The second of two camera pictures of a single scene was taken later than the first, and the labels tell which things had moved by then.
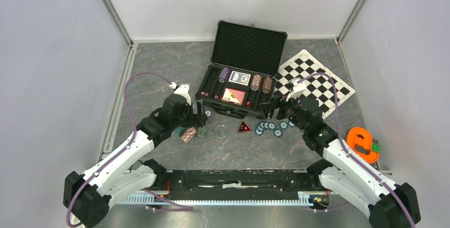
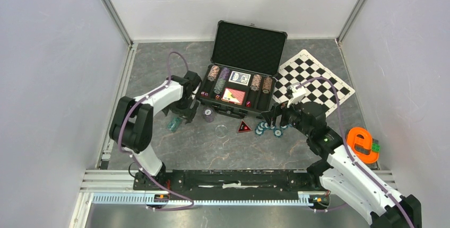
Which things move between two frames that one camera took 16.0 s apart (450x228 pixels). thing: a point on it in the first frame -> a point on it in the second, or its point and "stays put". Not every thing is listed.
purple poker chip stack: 223,75 stays put
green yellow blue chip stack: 200,132 -> 219,85
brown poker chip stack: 267,85 stays put
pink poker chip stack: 188,134 -> 213,72
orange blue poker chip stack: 257,79 stays put
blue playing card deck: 240,78 stays put
